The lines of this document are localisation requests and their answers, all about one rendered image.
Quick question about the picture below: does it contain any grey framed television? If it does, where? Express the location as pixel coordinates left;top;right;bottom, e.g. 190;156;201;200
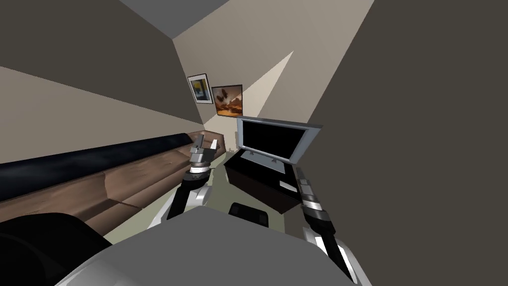
236;116;323;175

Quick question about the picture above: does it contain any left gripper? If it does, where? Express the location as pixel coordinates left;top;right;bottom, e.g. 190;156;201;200
189;134;219;165

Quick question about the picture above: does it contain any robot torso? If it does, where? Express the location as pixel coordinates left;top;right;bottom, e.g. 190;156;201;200
55;202;356;286

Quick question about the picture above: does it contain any orange wall picture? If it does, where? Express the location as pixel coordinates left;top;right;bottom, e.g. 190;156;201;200
211;83;244;118

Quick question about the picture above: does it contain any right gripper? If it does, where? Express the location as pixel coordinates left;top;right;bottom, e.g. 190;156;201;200
295;166;319;203

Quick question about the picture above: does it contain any black television cabinet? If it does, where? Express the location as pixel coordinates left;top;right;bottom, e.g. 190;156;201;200
223;148;304;215

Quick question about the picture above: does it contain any brown sofa with black back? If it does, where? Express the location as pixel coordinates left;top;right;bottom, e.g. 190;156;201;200
0;131;227;239

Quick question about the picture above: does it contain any yellow and blue wall picture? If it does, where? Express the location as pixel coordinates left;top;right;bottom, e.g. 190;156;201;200
187;73;214;105

